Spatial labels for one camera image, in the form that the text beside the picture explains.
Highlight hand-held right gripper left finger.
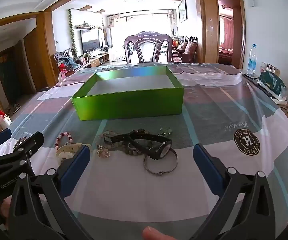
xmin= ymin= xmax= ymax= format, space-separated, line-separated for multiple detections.
xmin=8 ymin=144 xmax=94 ymax=240

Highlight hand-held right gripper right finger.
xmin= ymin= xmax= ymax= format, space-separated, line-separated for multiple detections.
xmin=193 ymin=144 xmax=278 ymax=240

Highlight geometric wire ornament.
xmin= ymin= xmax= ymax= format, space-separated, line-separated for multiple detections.
xmin=96 ymin=147 xmax=111 ymax=158

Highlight silver bangle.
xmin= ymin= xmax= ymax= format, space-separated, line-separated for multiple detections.
xmin=143 ymin=147 xmax=179 ymax=176

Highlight green cardboard box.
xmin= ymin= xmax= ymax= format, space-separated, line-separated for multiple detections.
xmin=71 ymin=65 xmax=184 ymax=121

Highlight person's left hand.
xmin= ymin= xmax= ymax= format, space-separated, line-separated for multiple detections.
xmin=0 ymin=195 xmax=13 ymax=218

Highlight person's right hand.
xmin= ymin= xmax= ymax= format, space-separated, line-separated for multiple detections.
xmin=142 ymin=226 xmax=177 ymax=240

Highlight red and white shopping bag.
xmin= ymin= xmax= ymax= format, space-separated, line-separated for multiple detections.
xmin=0 ymin=109 xmax=13 ymax=130

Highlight cream wrist watch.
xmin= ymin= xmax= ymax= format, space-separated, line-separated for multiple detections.
xmin=56 ymin=142 xmax=93 ymax=161

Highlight pair of shoes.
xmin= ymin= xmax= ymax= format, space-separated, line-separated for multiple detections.
xmin=5 ymin=103 xmax=21 ymax=115

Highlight black wrist watch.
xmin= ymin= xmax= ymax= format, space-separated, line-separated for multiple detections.
xmin=103 ymin=129 xmax=172 ymax=160

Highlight printed checked tablecloth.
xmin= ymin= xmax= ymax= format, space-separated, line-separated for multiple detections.
xmin=0 ymin=62 xmax=288 ymax=240

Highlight dark wooden door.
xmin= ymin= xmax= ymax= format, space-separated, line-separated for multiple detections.
xmin=0 ymin=40 xmax=35 ymax=102

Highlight armchair with clothes pile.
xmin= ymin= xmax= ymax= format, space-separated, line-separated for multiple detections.
xmin=54 ymin=49 xmax=82 ymax=77

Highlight green and white bag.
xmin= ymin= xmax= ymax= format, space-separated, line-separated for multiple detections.
xmin=257 ymin=70 xmax=288 ymax=103

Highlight wooden television cabinet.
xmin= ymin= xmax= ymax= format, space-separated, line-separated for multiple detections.
xmin=84 ymin=51 xmax=111 ymax=67

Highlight clear water bottle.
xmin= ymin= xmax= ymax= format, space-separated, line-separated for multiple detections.
xmin=246 ymin=44 xmax=258 ymax=77

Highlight bed with pink cover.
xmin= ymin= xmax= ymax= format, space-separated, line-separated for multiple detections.
xmin=219 ymin=47 xmax=233 ymax=57

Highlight small cartons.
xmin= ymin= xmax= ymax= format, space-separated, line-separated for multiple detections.
xmin=260 ymin=62 xmax=281 ymax=77

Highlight wooden sofa with cushions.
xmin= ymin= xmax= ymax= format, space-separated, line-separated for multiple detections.
xmin=171 ymin=36 xmax=198 ymax=63

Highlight flat screen television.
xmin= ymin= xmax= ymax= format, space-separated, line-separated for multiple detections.
xmin=80 ymin=29 xmax=103 ymax=54

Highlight ivy garland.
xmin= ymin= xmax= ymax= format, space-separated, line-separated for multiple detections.
xmin=68 ymin=9 xmax=77 ymax=55

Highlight carved wooden chair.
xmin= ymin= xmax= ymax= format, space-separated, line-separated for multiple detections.
xmin=123 ymin=31 xmax=173 ymax=64

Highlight red and white bead bracelet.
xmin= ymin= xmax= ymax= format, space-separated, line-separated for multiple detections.
xmin=56 ymin=131 xmax=74 ymax=146

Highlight pale bead bracelet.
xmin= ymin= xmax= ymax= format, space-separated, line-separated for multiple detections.
xmin=95 ymin=130 xmax=115 ymax=150

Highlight dark bead bracelet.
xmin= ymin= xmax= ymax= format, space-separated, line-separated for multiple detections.
xmin=120 ymin=140 xmax=149 ymax=156

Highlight framed wall picture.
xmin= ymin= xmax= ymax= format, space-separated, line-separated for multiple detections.
xmin=178 ymin=0 xmax=188 ymax=23

